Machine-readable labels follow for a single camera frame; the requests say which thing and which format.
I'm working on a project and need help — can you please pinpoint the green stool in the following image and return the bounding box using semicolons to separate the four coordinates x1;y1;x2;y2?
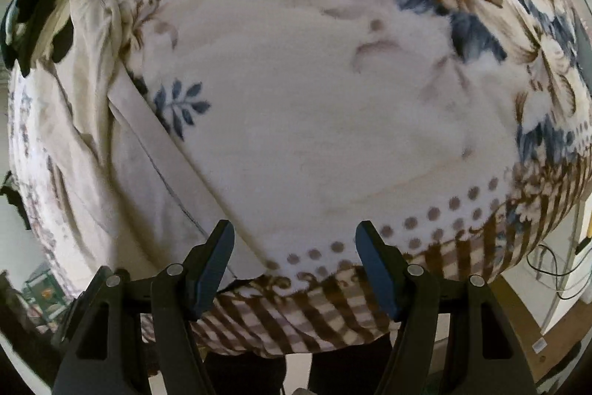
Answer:
22;262;70;325

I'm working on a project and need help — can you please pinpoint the floral fleece blanket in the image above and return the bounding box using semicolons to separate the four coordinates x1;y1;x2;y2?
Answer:
9;0;591;357

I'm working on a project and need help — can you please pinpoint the beige small garment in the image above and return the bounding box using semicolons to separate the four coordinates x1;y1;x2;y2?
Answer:
33;0;281;281

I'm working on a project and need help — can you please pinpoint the black cable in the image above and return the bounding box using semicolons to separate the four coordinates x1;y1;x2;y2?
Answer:
526;241;592;302

